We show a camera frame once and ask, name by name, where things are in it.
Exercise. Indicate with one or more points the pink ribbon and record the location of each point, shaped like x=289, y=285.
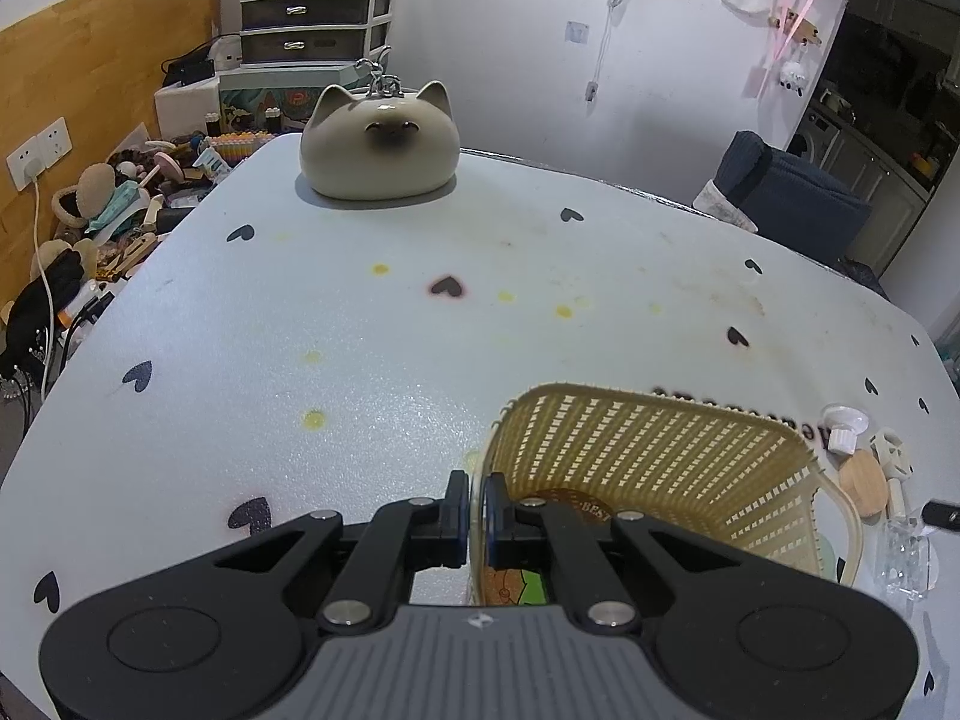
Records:
x=795, y=15

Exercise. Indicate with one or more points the beige woven plastic basket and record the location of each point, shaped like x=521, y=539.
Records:
x=637, y=450

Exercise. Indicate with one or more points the pink round brush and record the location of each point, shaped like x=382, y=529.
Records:
x=166, y=163

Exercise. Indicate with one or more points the black knitted cloth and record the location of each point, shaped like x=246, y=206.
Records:
x=41, y=300

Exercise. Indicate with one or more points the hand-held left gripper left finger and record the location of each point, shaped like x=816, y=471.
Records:
x=459, y=532

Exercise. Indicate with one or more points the round printed tin lid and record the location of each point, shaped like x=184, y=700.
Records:
x=581, y=501

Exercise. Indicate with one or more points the beige ceramic cat ornament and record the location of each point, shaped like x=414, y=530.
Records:
x=360, y=157

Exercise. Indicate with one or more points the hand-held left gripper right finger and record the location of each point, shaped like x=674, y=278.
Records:
x=493, y=532

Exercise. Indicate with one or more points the white wall socket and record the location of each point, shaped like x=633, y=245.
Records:
x=41, y=150

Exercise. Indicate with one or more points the beige plush earmuffs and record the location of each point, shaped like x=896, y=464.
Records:
x=86, y=191

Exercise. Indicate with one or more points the washing machine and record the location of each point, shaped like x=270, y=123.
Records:
x=817, y=136

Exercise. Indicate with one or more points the turquoise face mask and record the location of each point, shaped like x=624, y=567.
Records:
x=112, y=210

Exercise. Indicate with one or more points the black electronic device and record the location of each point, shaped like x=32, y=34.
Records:
x=187, y=69

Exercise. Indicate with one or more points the colourful printed box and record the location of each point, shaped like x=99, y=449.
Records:
x=262, y=101

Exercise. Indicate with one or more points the wooden wall hook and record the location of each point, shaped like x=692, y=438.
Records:
x=802, y=28

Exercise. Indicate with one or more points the white skull-shaped figure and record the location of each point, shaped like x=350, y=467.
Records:
x=891, y=457

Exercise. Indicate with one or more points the small white sheep figure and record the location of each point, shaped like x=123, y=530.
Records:
x=793, y=76

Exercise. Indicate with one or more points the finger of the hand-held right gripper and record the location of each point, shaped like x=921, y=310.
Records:
x=943, y=514

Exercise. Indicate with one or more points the dark blue cushioned chair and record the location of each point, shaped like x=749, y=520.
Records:
x=795, y=202

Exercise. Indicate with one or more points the grey plastic drawer unit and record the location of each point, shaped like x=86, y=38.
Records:
x=315, y=11

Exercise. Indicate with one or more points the white foam box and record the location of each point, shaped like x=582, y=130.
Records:
x=184, y=109

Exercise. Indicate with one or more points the white suction cup hook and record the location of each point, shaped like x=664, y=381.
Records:
x=844, y=424

